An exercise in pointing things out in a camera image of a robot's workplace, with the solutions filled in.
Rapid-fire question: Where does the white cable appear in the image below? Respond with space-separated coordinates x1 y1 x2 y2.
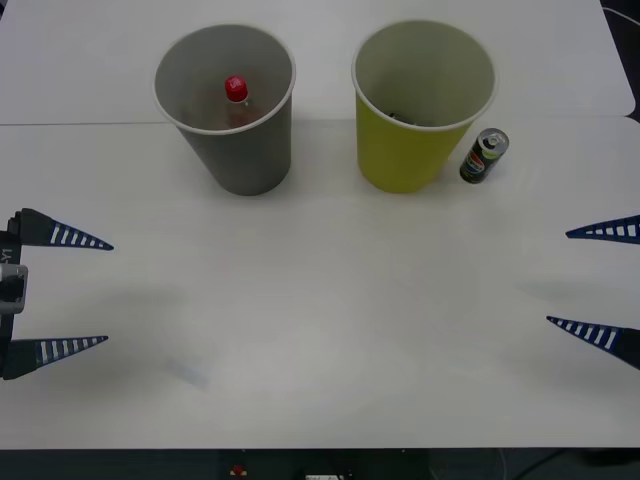
601 5 640 24

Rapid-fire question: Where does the black drink can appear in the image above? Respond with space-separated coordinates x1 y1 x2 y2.
459 127 510 186

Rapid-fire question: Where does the red-capped plastic bottle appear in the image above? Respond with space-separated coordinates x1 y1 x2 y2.
222 75 264 129

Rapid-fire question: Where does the grey plastic bin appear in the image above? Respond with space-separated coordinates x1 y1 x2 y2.
152 23 297 197

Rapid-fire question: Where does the yellow-green plastic bin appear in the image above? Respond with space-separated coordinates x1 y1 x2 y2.
351 19 498 195

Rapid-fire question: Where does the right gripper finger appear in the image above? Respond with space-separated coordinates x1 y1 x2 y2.
545 314 640 373
565 214 640 241

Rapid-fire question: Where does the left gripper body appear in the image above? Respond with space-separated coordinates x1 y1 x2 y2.
0 211 24 377

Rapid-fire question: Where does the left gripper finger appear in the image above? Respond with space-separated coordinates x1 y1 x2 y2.
14 207 115 252
1 335 110 382

